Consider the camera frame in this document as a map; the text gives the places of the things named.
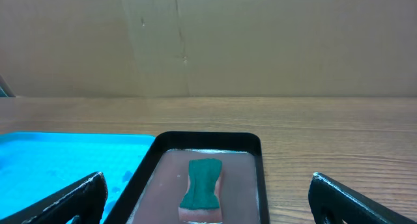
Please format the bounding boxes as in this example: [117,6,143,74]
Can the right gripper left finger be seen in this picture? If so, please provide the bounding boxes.
[1,171,108,224]

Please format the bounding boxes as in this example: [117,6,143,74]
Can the teal plastic tray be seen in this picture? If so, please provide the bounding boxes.
[1,132,154,218]

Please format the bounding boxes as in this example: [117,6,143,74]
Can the black tray with dirty water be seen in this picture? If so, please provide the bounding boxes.
[105,132,270,224]

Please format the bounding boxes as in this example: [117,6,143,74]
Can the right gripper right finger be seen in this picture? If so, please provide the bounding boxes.
[308,172,416,224]

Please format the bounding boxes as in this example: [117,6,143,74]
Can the cardboard sheet at back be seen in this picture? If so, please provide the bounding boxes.
[1,0,416,97]

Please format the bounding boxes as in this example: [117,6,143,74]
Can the green sponge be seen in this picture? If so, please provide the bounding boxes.
[179,158,223,223]

